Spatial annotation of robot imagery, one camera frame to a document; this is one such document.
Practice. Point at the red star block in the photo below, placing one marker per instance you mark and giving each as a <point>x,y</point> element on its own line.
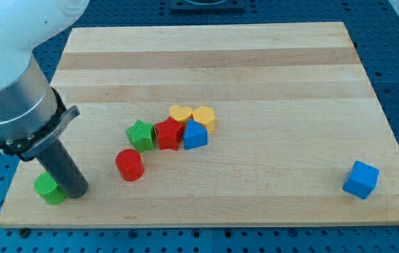
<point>169,134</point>

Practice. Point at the blue cube block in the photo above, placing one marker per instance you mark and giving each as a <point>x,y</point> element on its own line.
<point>361,180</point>

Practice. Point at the red cylinder block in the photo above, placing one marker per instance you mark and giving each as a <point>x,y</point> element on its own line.
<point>129,164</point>

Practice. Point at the blue pentagon block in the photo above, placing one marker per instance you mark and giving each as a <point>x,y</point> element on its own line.
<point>195,135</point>

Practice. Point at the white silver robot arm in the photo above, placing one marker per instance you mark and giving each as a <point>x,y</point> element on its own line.
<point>29,107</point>

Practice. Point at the wooden board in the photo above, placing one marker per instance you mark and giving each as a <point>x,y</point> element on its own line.
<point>294,110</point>

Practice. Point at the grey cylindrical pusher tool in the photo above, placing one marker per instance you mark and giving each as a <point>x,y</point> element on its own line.
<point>59,164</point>

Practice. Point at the yellow heart block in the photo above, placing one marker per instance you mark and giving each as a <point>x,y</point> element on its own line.
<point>180,114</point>

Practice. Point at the green star block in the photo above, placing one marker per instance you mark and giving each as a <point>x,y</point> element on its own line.
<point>141,136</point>

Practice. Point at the green cylinder block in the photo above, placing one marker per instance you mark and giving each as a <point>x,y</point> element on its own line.
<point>47,188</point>

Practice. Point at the yellow hexagon block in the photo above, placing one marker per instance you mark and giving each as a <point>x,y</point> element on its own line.
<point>206,117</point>

